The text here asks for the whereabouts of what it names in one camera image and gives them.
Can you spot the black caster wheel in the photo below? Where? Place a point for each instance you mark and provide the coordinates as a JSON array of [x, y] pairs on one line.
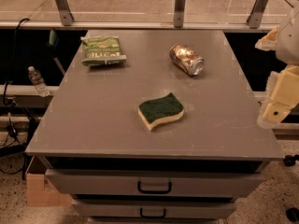
[[290, 160]]

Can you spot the cardboard box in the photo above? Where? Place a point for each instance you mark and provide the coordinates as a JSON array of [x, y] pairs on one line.
[[39, 190]]

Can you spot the clear plastic water bottle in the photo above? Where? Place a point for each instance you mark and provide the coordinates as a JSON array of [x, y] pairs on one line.
[[38, 82]]

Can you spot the left metal railing bracket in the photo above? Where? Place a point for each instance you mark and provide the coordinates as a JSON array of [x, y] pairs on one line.
[[66, 16]]

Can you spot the middle metal railing bracket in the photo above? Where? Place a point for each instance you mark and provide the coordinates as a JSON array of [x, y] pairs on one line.
[[179, 10]]

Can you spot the grey drawer cabinet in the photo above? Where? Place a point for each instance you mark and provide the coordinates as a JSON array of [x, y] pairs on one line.
[[168, 137]]

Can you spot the green chip bag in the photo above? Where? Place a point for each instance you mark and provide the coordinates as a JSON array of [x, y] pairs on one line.
[[102, 50]]

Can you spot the orange soda can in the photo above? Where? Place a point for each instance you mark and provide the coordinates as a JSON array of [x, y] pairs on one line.
[[187, 60]]

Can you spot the lower grey drawer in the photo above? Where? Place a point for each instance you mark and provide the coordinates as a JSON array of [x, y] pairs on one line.
[[152, 209]]

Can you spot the right metal railing bracket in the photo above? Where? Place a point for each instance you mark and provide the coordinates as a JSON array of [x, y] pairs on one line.
[[255, 17]]

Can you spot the green and yellow sponge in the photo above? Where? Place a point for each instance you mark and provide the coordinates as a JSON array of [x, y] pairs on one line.
[[161, 111]]

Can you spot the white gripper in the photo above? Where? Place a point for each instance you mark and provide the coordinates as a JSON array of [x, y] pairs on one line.
[[289, 44]]

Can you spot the metal railing bracket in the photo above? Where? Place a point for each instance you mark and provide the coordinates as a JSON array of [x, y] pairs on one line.
[[66, 16], [255, 17], [179, 10]]

